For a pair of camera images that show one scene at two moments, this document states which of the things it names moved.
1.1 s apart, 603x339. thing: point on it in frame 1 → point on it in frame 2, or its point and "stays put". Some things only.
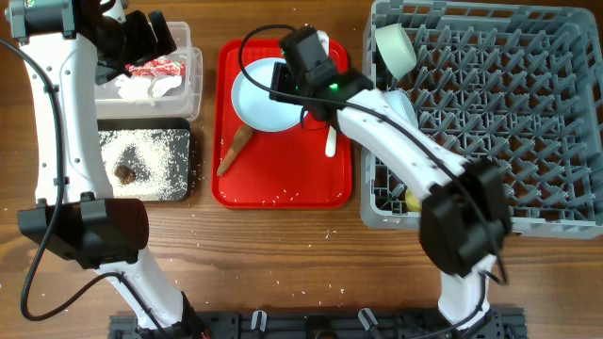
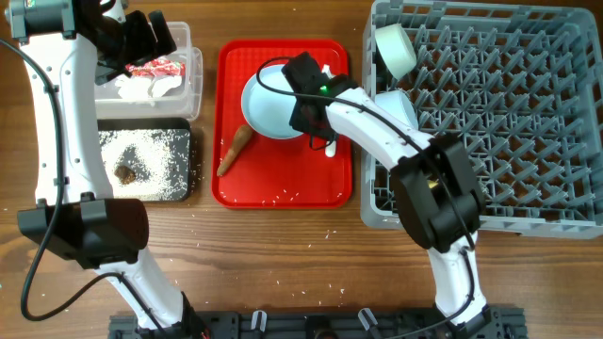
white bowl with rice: x=405 y=104 stays put
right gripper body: x=283 y=80 → x=300 y=119
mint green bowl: x=397 y=49 stays put
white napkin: x=145 y=87 stays put
